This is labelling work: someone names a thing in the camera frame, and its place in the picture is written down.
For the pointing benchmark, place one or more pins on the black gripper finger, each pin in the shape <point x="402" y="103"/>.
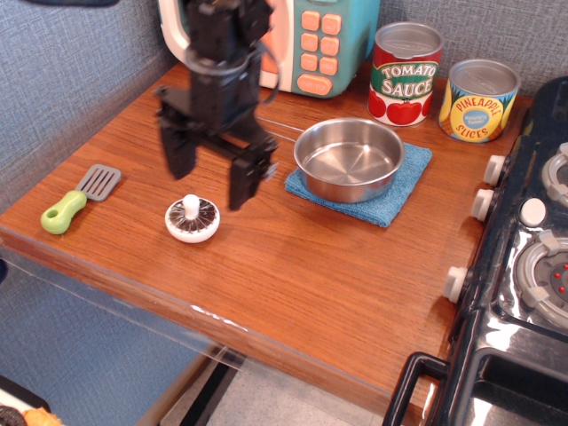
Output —
<point x="179" y="150"/>
<point x="246" y="174"/>

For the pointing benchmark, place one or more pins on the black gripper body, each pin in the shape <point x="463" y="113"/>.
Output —
<point x="219" y="113"/>

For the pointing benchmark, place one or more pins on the white toy mushroom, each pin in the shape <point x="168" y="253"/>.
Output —
<point x="192" y="219"/>

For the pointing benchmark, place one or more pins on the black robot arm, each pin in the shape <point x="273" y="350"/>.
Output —
<point x="220" y="43"/>

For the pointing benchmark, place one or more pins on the toy microwave teal and white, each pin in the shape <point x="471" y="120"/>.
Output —
<point x="315" y="48"/>

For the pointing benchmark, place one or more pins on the blue cloth mat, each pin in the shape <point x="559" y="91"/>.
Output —
<point x="383" y="209"/>

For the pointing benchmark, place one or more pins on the tomato sauce can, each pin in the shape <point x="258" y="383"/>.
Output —
<point x="405" y="66"/>

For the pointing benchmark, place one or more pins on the grey stove knob lower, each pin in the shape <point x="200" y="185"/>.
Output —
<point x="454" y="282"/>

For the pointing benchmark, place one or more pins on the grey stove knob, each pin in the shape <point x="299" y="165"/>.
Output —
<point x="493" y="169"/>
<point x="454" y="282"/>
<point x="481" y="204"/>

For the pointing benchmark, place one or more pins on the grey stove knob middle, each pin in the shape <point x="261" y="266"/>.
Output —
<point x="481" y="204"/>

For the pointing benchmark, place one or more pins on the grey stove knob upper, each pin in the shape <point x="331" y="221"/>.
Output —
<point x="493" y="169"/>

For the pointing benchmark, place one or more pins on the pineapple slices can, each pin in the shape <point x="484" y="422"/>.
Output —
<point x="478" y="100"/>

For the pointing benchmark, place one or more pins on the orange furry object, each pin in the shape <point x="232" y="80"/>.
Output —
<point x="11" y="416"/>

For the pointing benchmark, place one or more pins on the black toy stove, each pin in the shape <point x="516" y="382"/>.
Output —
<point x="508" y="344"/>

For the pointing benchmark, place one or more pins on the green handled grey spatula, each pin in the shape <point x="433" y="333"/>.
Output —
<point x="96" y="185"/>

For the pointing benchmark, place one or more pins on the steel pot with wire handle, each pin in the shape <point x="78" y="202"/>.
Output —
<point x="345" y="160"/>

